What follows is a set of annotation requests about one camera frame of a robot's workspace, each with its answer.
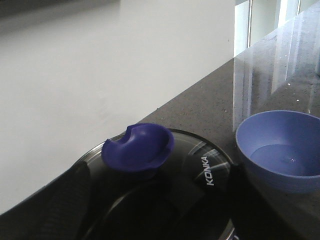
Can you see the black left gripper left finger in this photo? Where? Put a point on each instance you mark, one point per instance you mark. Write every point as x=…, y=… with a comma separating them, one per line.
x=55, y=212

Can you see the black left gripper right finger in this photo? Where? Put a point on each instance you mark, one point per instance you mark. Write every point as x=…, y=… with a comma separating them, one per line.
x=251, y=215

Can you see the light blue plastic bowl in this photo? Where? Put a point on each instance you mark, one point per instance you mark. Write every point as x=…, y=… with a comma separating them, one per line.
x=282, y=149

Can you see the glass pot lid blue knob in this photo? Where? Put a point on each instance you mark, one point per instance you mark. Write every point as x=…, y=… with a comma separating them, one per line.
x=185, y=199

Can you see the white window frame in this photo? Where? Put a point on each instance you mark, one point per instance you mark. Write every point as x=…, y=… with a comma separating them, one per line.
x=255, y=19

